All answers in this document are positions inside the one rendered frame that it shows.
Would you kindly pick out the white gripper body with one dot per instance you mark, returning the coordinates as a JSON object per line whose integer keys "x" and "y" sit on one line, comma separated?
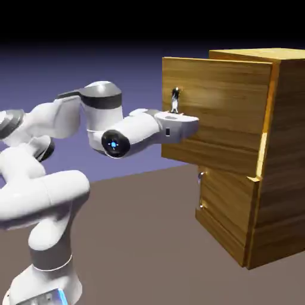
{"x": 188, "y": 124}

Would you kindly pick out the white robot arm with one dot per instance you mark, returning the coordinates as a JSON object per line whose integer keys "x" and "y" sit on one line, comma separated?
{"x": 59, "y": 190}

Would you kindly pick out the large wooden cabinet door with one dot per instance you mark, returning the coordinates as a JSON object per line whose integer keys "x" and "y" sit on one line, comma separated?
{"x": 226, "y": 95}

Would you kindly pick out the small wooden cabinet door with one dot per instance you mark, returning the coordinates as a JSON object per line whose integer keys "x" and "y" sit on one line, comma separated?
{"x": 226, "y": 205}

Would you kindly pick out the light wooden cabinet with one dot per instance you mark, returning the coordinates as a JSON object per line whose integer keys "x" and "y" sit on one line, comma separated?
{"x": 283, "y": 143}

